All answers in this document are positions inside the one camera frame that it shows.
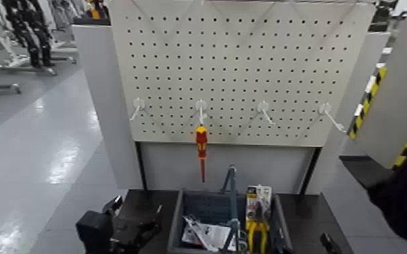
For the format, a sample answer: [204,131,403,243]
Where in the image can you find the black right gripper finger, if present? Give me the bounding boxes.
[318,232,342,254]

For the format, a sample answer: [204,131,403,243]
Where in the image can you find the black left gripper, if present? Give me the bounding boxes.
[75,195,162,254]

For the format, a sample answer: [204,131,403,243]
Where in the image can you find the red yellow screwdriver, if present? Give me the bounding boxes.
[195,125,209,184]

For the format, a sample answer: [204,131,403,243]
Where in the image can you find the dark blue-grey plastic crate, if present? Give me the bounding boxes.
[166,189,294,254]

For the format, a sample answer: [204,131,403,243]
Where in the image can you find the yellow pliers in package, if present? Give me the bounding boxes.
[244,184,273,254]

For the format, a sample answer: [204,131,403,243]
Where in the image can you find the white packaged tool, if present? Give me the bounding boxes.
[181,213,239,253]

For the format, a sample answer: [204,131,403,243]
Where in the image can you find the grey back panel under pegboard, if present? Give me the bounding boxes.
[140,141,316,195]

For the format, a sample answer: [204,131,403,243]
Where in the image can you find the grey partition panel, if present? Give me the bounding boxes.
[71,24,144,191]
[306,32,391,196]

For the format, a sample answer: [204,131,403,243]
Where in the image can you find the white pegboard hook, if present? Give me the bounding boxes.
[318,102,348,134]
[256,100,277,126]
[129,97,146,122]
[195,99,209,126]

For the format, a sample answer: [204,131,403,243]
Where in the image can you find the grey panel with hazard tape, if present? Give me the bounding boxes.
[347,0,407,170]

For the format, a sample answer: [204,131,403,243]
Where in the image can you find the light grey pegboard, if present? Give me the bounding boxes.
[108,0,377,147]

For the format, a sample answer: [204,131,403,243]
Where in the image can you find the black robot on stand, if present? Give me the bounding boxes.
[1,0,56,69]

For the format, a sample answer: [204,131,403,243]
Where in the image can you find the blue-grey crate handle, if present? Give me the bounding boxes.
[220,163,242,254]

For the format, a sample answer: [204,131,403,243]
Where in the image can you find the grey wheeled base frame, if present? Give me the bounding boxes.
[0,56,78,77]

